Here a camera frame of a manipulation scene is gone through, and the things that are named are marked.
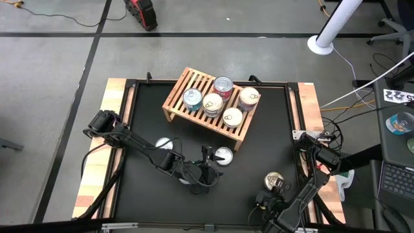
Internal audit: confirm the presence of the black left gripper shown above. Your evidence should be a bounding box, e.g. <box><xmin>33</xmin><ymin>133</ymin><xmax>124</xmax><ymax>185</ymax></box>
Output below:
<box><xmin>179</xmin><ymin>144</ymin><xmax>226</xmax><ymax>195</ymax></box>

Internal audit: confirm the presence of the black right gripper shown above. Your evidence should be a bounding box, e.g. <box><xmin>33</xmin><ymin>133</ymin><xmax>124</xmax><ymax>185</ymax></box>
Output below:
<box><xmin>254</xmin><ymin>177</ymin><xmax>294</xmax><ymax>232</ymax></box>

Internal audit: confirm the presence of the wooden slatted shelf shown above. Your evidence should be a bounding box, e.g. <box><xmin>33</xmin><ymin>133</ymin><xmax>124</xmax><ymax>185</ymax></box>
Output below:
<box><xmin>162</xmin><ymin>67</ymin><xmax>262</xmax><ymax>152</ymax></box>

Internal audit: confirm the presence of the black table mat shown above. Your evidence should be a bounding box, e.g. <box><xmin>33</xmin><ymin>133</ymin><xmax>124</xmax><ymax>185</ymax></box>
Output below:
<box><xmin>113</xmin><ymin>80</ymin><xmax>307</xmax><ymax>226</ymax></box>

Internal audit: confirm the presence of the white and green cloth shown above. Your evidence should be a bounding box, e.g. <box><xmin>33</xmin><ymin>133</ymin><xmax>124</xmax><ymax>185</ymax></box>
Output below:
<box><xmin>335</xmin><ymin>169</ymin><xmax>356</xmax><ymax>202</ymax></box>

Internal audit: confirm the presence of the black keyboard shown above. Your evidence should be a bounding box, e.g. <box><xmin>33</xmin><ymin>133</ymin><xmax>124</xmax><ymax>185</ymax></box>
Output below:
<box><xmin>378</xmin><ymin>161</ymin><xmax>414</xmax><ymax>208</ymax></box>

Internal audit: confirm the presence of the dark side table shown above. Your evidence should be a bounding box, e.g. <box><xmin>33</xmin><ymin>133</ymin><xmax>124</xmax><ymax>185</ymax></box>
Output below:
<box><xmin>373</xmin><ymin>76</ymin><xmax>414</xmax><ymax>214</ymax></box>

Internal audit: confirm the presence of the blue-labelled can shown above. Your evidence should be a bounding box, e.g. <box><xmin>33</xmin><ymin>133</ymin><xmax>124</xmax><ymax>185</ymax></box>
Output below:
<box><xmin>385</xmin><ymin>111</ymin><xmax>414</xmax><ymax>136</ymax></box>

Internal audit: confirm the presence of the red and black machine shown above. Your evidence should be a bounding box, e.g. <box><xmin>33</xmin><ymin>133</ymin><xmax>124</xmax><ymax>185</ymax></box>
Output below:
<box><xmin>124</xmin><ymin>0</ymin><xmax>159</xmax><ymax>32</ymax></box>

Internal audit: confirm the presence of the white paper marker tag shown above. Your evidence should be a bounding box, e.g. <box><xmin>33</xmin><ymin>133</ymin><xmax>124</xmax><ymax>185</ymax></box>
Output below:
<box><xmin>383</xmin><ymin>88</ymin><xmax>414</xmax><ymax>105</ymax></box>

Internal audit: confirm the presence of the white pole with round base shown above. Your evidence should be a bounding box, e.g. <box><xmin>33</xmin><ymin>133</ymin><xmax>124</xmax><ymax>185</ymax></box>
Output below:
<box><xmin>307</xmin><ymin>0</ymin><xmax>364</xmax><ymax>56</ymax></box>

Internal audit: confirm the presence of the grey furniture foot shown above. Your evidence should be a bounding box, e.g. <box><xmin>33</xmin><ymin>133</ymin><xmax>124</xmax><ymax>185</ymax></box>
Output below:
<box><xmin>0</xmin><ymin>138</ymin><xmax>25</xmax><ymax>151</ymax></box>

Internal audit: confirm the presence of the grey office chair base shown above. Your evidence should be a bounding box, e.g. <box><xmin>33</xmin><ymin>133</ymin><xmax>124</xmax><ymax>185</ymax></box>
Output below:
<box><xmin>366</xmin><ymin>0</ymin><xmax>414</xmax><ymax>59</ymax></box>

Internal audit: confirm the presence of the silver metal corner bracket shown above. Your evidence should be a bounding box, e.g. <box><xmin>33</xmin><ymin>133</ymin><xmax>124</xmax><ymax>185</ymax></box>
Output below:
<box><xmin>292</xmin><ymin>129</ymin><xmax>331</xmax><ymax>141</ymax></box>

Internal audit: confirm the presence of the white cable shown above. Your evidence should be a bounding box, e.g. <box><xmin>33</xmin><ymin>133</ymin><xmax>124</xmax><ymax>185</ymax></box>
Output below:
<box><xmin>320</xmin><ymin>48</ymin><xmax>414</xmax><ymax>109</ymax></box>

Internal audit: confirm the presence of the black cable loop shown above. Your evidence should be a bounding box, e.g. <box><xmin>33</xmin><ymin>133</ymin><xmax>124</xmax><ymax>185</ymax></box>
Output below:
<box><xmin>369</xmin><ymin>52</ymin><xmax>405</xmax><ymax>78</ymax></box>

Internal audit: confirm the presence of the black floor cable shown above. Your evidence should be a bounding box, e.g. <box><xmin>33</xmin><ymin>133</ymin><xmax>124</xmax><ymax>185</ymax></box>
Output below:
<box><xmin>19</xmin><ymin>5</ymin><xmax>129</xmax><ymax>28</ymax></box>

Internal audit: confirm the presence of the yellow cable with plug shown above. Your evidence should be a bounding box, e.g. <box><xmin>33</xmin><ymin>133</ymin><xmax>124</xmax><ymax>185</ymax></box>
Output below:
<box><xmin>0</xmin><ymin>0</ymin><xmax>25</xmax><ymax>9</ymax></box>

